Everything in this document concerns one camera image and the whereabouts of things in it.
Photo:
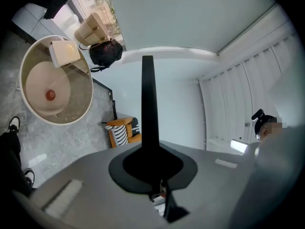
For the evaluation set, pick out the person's black white shoe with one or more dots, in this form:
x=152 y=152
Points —
x=29 y=175
x=14 y=123

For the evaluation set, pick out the window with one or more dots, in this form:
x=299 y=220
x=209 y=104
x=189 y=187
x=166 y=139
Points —
x=102 y=11

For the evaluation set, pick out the person's black trouser legs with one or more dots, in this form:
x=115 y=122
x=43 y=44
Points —
x=9 y=156

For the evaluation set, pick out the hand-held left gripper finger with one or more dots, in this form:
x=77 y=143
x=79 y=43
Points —
x=149 y=104

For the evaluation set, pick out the white pleated curtain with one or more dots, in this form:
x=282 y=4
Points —
x=238 y=99

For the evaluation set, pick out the person's head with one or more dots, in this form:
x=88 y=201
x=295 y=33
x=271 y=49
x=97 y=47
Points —
x=265 y=128

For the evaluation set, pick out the black head-worn camera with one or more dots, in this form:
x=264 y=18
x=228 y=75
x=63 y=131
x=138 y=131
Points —
x=257 y=114

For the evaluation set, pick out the person's left forearm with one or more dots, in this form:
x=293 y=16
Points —
x=274 y=175

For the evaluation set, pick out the round glass table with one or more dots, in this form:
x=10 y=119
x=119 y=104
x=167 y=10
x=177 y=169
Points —
x=78 y=87

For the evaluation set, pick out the orange armchair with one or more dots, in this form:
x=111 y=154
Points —
x=119 y=122

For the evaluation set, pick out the black backpack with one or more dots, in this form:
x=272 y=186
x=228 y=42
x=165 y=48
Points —
x=104 y=52

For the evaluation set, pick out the black white striped cushion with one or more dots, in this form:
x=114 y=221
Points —
x=119 y=135

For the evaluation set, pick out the red ball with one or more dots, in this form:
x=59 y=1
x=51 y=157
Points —
x=50 y=94

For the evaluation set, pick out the bright white light panel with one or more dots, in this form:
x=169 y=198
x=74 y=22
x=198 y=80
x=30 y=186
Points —
x=239 y=146

